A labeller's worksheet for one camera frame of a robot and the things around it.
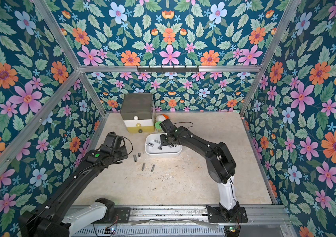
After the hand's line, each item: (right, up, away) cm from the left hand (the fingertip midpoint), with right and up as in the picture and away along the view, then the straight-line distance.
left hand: (126, 150), depth 80 cm
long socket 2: (+7, -12, +10) cm, 17 cm away
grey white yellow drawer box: (-1, +24, +24) cm, 34 cm away
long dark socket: (+13, -12, +10) cm, 21 cm away
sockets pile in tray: (+11, +1, +19) cm, 22 cm away
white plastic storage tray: (+12, -1, +18) cm, 22 cm away
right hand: (+21, +5, +11) cm, 24 cm away
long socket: (+1, -7, +14) cm, 15 cm away
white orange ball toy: (+16, +20, +30) cm, 39 cm away
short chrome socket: (+3, -5, +16) cm, 17 cm away
